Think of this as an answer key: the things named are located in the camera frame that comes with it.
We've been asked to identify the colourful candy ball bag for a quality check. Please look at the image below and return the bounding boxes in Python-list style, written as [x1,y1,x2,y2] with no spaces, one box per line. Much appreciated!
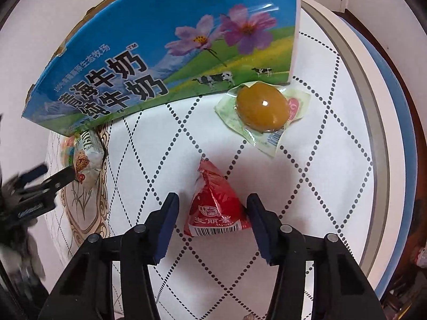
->
[60,136,75,167]

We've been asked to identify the white cookie packet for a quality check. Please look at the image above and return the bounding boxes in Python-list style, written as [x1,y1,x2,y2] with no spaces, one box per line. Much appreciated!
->
[73,130,104,190]

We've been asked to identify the small red pyramid snack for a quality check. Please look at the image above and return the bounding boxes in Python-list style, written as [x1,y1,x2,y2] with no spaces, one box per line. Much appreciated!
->
[184,158,251,237]

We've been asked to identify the white floral quilted blanket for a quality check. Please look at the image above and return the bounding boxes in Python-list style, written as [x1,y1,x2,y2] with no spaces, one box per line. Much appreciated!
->
[46,1,389,319]

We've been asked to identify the cardboard milk box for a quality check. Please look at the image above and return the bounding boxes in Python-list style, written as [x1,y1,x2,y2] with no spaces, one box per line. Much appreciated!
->
[22,0,300,136]

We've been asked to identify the packaged brown marinated egg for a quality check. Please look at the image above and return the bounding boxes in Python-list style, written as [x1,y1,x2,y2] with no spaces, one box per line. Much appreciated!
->
[214,81,311,157]

